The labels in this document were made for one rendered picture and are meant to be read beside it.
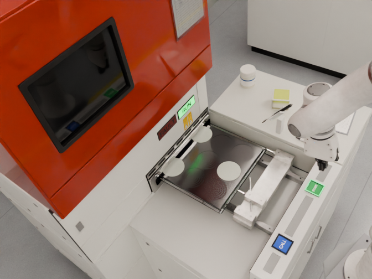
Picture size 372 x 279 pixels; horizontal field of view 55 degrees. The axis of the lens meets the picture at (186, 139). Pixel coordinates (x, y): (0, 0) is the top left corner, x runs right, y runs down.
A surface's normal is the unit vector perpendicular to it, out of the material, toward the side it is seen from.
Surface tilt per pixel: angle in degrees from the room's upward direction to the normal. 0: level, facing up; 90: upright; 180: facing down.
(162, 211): 0
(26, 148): 90
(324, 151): 90
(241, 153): 0
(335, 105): 56
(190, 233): 0
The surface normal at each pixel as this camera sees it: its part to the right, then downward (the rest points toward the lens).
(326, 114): -0.39, 0.30
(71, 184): 0.80, 0.39
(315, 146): -0.58, 0.66
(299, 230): -0.12, -0.64
